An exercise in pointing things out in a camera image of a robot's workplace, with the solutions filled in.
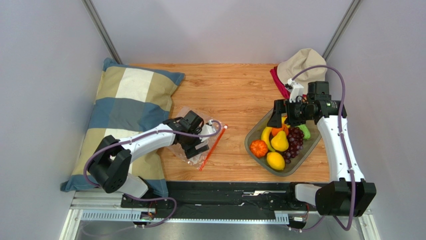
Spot orange mini pumpkin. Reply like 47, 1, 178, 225
249, 139, 269, 158

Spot checked blue beige pillow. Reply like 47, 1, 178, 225
60, 58, 185, 192

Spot red cloth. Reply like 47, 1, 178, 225
269, 66, 290, 99

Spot left aluminium corner post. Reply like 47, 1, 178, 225
81, 0, 123, 64

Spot orange tangerine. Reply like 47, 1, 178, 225
271, 123, 289, 137

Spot grey plastic fruit tray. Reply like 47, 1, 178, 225
244, 109, 321, 177

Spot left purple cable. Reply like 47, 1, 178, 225
82, 119, 223, 229

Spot aluminium corner post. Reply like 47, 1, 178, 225
81, 0, 123, 64
322, 0, 363, 62

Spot beige bucket hat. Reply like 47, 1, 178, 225
276, 48, 328, 95

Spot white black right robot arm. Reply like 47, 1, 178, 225
267, 79, 377, 217

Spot yellow banana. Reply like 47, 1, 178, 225
260, 126, 275, 152

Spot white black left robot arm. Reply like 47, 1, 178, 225
83, 110, 222, 200

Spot yellow pear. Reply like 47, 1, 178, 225
270, 131, 289, 152

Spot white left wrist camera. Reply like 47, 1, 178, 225
198, 123, 217, 138

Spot aluminium front rail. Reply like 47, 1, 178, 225
60, 188, 380, 240

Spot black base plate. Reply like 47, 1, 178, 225
120, 181, 316, 220

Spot right aluminium corner post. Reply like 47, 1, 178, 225
322, 0, 363, 62

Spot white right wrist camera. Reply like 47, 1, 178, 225
284, 78, 304, 103

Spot yellow lemon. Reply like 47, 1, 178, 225
266, 152, 286, 171

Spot green cucumber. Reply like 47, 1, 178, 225
297, 124, 311, 140

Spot clear orange zip top bag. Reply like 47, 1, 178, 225
167, 112, 228, 171

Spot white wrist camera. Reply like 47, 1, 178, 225
284, 78, 304, 103
198, 123, 217, 138

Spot purple grape bunch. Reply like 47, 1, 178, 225
281, 127, 305, 164

